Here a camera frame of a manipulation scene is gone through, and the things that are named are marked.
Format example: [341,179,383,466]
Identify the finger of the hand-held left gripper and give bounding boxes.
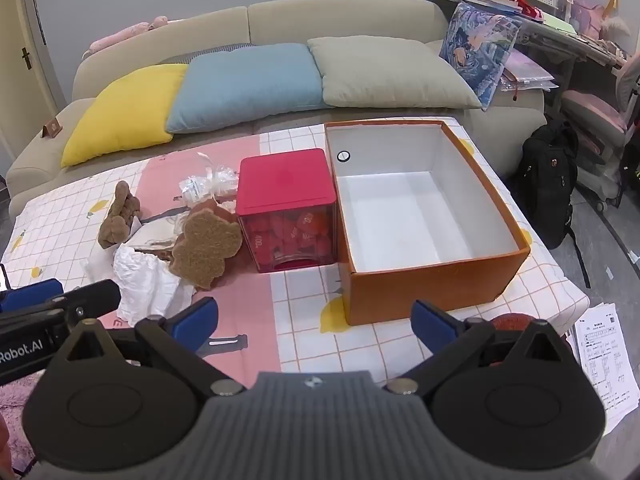
[47,279,122,318]
[0,278,64,313]

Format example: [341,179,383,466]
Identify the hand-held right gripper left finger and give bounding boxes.
[47,296,249,397]

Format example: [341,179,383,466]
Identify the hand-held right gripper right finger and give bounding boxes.
[384,299,572,396]

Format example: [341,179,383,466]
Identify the orange cardboard box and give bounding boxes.
[324,120,532,327]

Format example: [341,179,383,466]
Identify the white mesh wrapping sheet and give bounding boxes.
[112,247,201,328]

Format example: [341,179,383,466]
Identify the reddish brown round plush pad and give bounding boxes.
[487,312,536,333]

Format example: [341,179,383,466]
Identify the purple fluffy fabric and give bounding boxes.
[0,375,48,471]

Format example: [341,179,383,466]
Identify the flat brown bear plush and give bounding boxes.
[170,199,244,291]

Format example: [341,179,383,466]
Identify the brown plush toy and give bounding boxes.
[97,180,143,250]

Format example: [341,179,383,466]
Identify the beige cloth bag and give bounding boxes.
[122,210,188,261]

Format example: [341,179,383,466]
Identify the clear plastic bags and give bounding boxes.
[177,152,241,206]

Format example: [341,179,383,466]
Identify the red plastic box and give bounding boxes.
[236,148,337,274]

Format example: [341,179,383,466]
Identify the black backpack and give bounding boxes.
[521,120,593,288]

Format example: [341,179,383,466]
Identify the printed paper sheets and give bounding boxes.
[567,302,640,436]

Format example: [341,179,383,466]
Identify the yellow pillow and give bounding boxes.
[61,63,190,168]

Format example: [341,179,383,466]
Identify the light blue pillow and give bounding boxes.
[165,42,335,134]

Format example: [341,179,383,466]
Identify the beige pillow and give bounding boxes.
[306,36,483,110]

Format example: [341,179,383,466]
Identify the pink plush toy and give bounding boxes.
[90,16,171,56]

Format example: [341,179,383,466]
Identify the clear document folder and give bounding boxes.
[500,50,558,93]

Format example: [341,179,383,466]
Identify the pink chair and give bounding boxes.
[560,55,640,211]

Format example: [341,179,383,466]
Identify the cream door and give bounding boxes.
[0,0,66,111]

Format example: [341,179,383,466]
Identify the blue printed pillow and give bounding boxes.
[439,2,522,112]

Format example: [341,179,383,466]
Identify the beige sofa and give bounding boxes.
[5,0,548,201]

